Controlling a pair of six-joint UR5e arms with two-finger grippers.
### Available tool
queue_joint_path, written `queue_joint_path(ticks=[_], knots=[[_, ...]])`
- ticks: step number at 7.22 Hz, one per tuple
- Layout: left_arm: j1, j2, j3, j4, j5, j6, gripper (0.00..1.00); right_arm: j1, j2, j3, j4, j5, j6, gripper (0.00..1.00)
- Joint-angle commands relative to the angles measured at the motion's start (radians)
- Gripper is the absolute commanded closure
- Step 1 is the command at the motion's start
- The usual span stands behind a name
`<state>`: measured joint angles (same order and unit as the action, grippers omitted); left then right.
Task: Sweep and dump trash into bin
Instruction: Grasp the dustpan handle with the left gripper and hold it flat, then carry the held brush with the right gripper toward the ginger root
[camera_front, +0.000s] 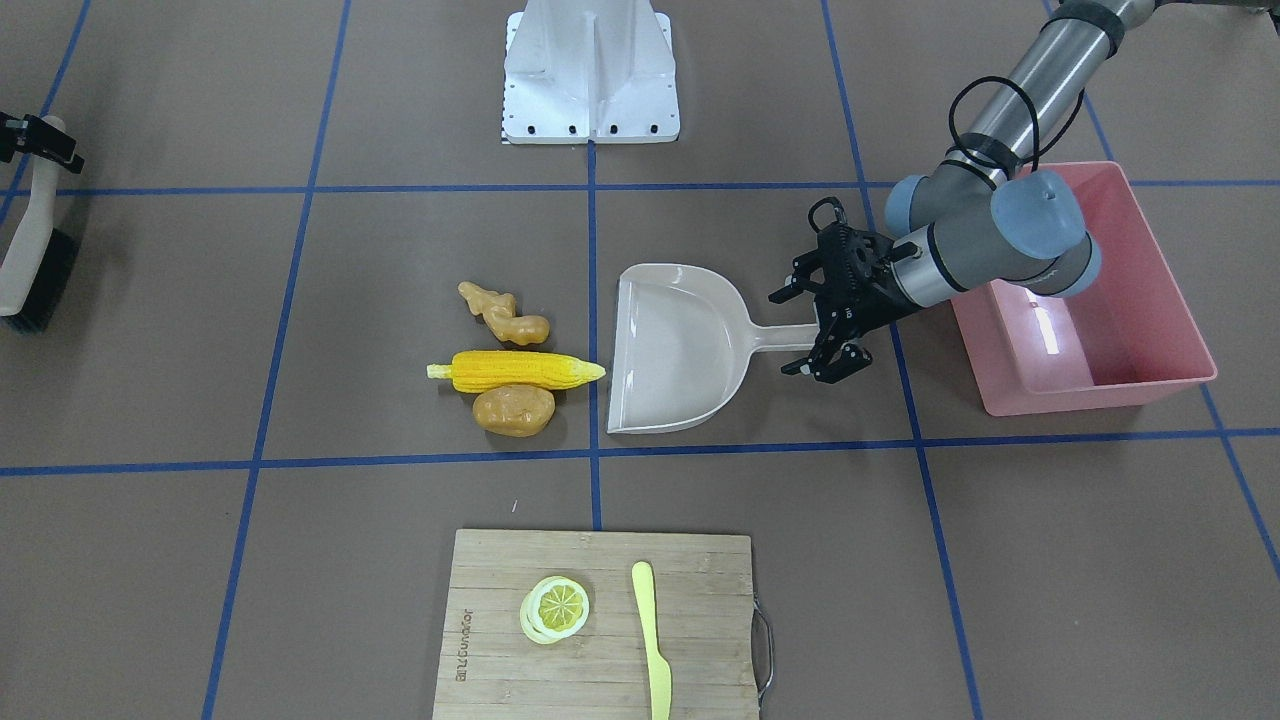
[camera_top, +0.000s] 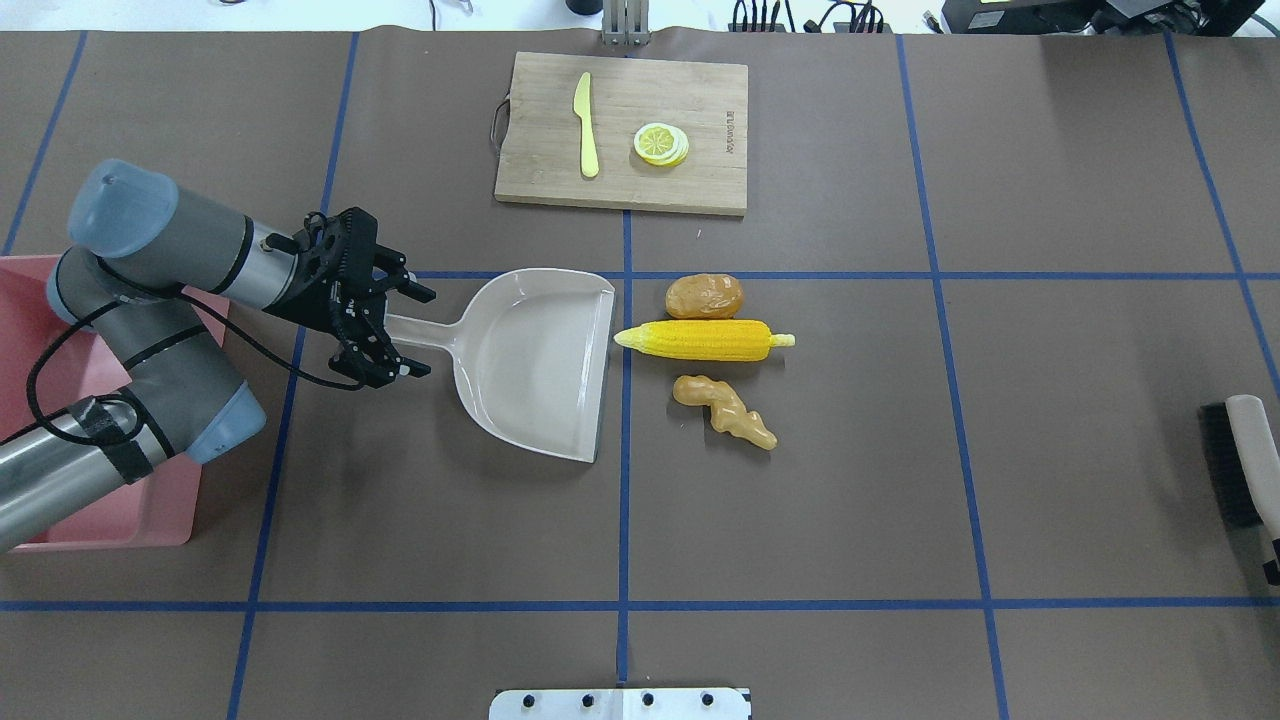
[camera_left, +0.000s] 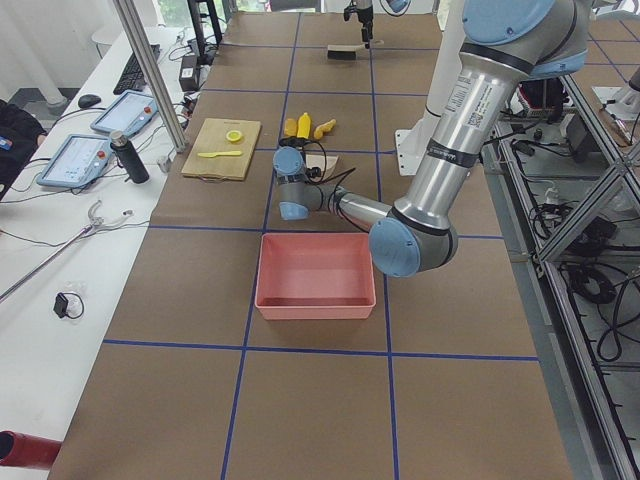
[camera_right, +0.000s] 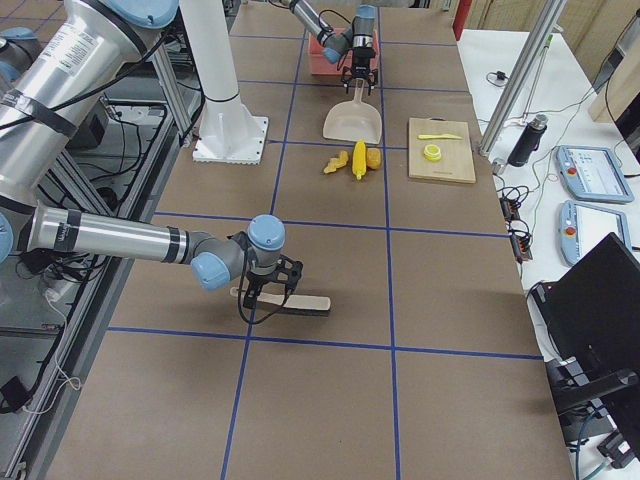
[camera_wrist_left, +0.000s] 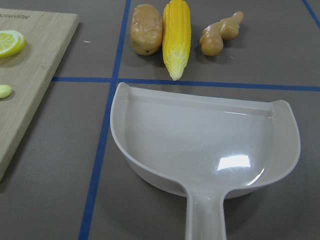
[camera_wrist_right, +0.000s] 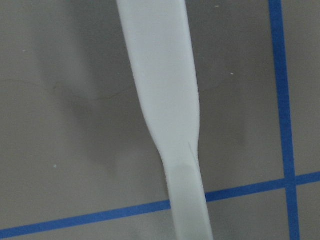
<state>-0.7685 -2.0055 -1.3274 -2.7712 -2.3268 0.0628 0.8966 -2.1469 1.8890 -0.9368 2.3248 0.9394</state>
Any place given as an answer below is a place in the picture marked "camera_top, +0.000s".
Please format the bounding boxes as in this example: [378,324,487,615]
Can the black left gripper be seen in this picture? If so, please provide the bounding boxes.
[264,208,436,388]

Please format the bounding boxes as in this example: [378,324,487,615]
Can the beige plastic dustpan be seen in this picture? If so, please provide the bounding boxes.
[384,268,614,462]

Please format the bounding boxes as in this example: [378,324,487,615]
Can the yellow toy corn cob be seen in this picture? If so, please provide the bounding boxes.
[613,319,796,363]

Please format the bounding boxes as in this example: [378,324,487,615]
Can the brown toy potato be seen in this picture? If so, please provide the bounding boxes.
[664,273,745,320]

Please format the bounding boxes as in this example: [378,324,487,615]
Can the tan toy ginger root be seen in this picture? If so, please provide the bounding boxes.
[672,375,780,451]

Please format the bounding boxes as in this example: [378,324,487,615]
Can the black bristle hand brush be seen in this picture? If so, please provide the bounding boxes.
[1197,395,1279,587]

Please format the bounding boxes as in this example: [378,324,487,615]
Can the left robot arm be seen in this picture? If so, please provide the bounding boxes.
[3,159,435,551]

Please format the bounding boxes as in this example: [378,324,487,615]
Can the pink plastic bin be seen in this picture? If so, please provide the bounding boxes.
[3,249,265,550]

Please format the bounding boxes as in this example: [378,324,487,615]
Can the yellow plastic knife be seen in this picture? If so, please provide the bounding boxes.
[572,72,600,179]

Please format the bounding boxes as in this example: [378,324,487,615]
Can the yellow lemon slices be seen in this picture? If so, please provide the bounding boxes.
[632,122,690,167]

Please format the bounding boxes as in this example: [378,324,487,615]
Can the wooden cutting board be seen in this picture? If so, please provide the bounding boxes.
[494,51,749,217]

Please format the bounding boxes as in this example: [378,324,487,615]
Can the metal mounting plate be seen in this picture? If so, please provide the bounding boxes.
[488,687,753,719]

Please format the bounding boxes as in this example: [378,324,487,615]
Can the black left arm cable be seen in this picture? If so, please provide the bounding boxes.
[26,282,367,448]

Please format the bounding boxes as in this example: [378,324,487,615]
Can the aluminium frame post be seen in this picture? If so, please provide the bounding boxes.
[602,0,652,47]

